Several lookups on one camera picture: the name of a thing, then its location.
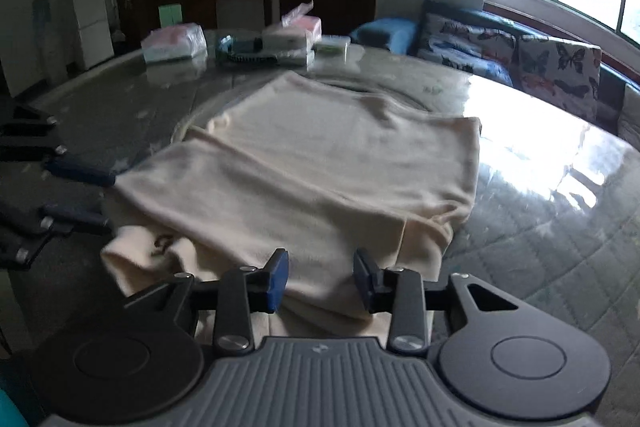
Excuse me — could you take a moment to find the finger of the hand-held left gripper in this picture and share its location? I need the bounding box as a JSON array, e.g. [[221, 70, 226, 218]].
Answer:
[[0, 199, 113, 268], [0, 104, 118, 188]]

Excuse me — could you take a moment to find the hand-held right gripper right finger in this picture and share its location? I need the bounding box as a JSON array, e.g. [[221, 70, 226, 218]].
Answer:
[[353, 248, 521, 354]]

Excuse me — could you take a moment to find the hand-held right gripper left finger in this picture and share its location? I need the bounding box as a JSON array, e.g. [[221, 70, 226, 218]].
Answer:
[[122, 248, 290, 356]]

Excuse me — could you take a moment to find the cream knit garment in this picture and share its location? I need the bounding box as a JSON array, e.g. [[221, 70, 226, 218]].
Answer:
[[100, 72, 482, 340]]

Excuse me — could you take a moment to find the white refrigerator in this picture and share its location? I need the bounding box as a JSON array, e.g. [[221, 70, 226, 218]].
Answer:
[[70, 0, 116, 70]]

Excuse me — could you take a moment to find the pink white tissue pack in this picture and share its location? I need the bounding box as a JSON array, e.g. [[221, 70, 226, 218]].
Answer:
[[141, 23, 208, 64]]

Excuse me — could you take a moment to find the black round tray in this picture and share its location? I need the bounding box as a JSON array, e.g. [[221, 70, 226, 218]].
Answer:
[[216, 34, 278, 68]]

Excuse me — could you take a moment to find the clear plastic container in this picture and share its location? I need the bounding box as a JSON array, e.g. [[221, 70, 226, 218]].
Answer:
[[315, 35, 352, 58]]

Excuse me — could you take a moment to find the white rectangular box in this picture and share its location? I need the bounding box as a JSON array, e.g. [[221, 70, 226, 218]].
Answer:
[[262, 26, 315, 54]]

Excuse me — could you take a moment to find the blue cushion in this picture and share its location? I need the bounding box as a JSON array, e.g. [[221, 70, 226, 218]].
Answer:
[[348, 18, 418, 55]]

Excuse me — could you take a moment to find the large butterfly print cushion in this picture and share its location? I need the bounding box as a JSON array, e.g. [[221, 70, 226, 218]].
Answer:
[[417, 14, 518, 86]]

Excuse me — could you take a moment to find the pink plastic-wrapped pack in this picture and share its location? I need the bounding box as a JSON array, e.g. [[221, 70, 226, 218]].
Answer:
[[281, 2, 323, 44]]

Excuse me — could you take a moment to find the dark blue sofa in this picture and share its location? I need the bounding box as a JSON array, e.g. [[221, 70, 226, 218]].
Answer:
[[407, 0, 640, 142]]

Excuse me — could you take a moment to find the small butterfly print cushion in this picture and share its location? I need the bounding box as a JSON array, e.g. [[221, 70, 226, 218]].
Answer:
[[515, 36, 603, 124]]

